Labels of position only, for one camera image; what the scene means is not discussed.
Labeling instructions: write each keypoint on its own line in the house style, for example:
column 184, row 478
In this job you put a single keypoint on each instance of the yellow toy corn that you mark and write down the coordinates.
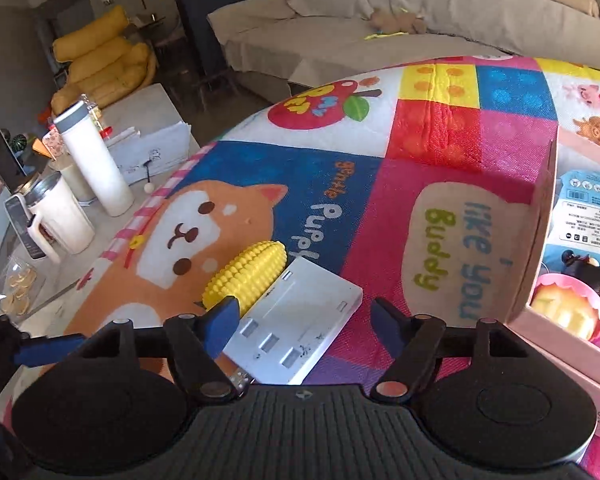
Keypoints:
column 247, row 272

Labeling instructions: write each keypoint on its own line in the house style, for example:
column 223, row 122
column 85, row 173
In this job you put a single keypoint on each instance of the blue tissue packet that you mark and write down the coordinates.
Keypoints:
column 590, row 215

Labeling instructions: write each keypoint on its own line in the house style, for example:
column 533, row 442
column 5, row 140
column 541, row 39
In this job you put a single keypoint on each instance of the yellow cushioned chair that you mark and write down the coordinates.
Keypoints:
column 100, row 60

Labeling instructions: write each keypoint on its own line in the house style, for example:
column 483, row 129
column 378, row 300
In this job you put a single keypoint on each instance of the glass jar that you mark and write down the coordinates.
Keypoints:
column 77, row 182

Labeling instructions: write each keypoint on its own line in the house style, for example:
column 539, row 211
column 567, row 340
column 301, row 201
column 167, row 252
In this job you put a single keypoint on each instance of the brown plush toy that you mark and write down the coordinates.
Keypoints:
column 397, row 21

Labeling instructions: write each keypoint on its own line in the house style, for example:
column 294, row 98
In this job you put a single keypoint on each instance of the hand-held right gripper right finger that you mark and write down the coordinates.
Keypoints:
column 386, row 320

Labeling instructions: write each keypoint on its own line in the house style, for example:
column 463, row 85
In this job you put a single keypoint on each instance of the smartphone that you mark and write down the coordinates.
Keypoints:
column 22, row 227

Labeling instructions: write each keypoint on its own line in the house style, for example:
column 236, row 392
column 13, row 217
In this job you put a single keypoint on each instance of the black toy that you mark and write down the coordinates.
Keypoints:
column 582, row 267

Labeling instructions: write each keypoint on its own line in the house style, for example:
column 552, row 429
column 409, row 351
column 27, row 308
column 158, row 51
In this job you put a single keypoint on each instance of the white desktop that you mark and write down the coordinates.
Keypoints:
column 145, row 110

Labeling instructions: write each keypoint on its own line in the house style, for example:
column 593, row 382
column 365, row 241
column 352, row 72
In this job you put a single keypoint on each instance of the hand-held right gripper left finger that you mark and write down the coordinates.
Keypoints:
column 220, row 327

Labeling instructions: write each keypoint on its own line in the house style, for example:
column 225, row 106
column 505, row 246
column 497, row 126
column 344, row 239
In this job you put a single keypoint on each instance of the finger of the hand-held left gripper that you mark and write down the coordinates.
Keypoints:
column 50, row 349

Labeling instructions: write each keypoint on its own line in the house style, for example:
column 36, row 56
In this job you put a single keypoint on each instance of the colourful printed play mat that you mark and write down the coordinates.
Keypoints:
column 405, row 160

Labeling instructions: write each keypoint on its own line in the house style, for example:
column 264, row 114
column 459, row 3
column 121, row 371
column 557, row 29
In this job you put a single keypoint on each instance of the orange toy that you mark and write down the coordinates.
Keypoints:
column 40, row 149

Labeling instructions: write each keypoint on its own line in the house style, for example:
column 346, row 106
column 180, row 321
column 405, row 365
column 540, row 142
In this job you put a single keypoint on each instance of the beige sofa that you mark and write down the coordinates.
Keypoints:
column 330, row 25

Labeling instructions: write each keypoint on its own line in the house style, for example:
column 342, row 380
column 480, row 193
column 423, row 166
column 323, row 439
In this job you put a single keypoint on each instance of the white power strip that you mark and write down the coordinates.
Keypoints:
column 300, row 310

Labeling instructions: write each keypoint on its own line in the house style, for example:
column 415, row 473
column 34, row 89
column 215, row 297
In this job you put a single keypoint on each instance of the pink cardboard box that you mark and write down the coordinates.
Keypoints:
column 545, row 350

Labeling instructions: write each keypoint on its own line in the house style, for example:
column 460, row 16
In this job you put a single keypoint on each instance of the green striped ball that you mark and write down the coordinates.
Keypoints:
column 20, row 142

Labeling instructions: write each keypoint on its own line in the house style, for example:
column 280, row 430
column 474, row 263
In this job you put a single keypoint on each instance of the clear bag of biscuits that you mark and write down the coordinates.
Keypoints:
column 22, row 287

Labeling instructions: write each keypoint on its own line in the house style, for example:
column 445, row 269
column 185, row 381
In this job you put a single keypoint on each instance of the pink floral card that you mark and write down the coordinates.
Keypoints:
column 56, row 144

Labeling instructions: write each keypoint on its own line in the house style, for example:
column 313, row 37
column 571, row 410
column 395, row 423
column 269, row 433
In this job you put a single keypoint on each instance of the white thermos bottle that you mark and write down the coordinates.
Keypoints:
column 97, row 160

